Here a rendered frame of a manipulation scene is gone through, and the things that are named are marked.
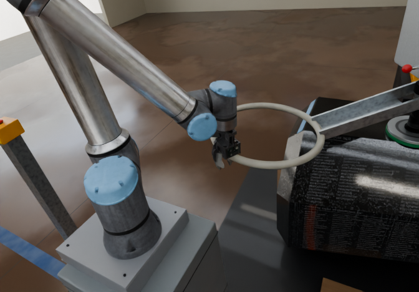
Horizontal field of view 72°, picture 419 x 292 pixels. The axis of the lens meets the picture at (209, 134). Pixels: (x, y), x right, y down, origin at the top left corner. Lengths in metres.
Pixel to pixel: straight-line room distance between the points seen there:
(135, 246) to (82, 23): 0.64
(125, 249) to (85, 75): 0.53
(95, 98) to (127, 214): 0.35
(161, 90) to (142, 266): 0.52
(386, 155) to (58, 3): 1.31
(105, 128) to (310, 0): 7.03
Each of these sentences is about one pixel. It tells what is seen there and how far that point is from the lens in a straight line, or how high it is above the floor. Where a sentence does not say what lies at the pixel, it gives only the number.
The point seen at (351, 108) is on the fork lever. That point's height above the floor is 1.00.
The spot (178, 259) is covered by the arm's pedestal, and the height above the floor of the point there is 0.85.
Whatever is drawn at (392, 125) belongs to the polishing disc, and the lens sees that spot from 1.54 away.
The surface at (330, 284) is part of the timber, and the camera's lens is 1.81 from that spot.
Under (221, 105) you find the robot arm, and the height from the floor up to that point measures 1.23.
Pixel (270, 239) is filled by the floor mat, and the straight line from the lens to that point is 2.07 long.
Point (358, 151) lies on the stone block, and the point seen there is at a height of 0.82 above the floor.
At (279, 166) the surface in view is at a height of 0.97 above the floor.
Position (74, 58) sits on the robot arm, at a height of 1.48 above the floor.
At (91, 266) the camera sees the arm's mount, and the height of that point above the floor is 0.92.
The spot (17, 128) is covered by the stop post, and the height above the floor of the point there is 1.04.
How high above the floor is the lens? 1.70
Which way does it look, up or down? 34 degrees down
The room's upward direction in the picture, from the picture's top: 9 degrees counter-clockwise
